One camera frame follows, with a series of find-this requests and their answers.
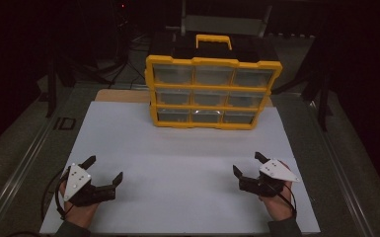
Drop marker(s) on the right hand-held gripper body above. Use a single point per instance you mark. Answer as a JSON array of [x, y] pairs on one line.
[[263, 187]]

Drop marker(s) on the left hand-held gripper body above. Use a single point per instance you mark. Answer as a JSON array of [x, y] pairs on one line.
[[80, 193]]

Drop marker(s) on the clear plastic drawer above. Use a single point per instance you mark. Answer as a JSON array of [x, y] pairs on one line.
[[245, 99]]

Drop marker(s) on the yellow black organizer cabinet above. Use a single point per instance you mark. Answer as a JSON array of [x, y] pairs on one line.
[[210, 61]]

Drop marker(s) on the person's left hand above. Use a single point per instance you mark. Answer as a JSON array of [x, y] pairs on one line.
[[79, 215]]

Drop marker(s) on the person's right hand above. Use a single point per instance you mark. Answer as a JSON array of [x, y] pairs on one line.
[[278, 207]]

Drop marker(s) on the white table sheet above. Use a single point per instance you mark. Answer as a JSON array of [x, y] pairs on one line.
[[164, 197]]

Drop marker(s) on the black metal stand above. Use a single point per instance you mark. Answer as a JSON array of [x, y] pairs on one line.
[[51, 92], [323, 108]]

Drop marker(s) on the grid of clear drawers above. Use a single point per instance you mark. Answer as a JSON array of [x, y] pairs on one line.
[[172, 74]]

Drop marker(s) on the black tripod stand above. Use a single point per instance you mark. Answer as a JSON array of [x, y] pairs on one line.
[[124, 49]]

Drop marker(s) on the grey metal rail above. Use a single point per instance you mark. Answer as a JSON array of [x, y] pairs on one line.
[[13, 177], [339, 171]]

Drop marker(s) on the grey metal chair frame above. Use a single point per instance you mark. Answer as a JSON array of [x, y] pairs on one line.
[[223, 24]]

